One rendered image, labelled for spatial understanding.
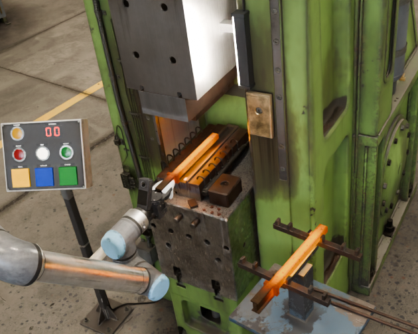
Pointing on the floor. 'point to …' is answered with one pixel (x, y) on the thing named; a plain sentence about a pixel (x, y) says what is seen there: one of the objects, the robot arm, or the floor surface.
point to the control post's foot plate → (93, 322)
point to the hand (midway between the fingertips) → (169, 179)
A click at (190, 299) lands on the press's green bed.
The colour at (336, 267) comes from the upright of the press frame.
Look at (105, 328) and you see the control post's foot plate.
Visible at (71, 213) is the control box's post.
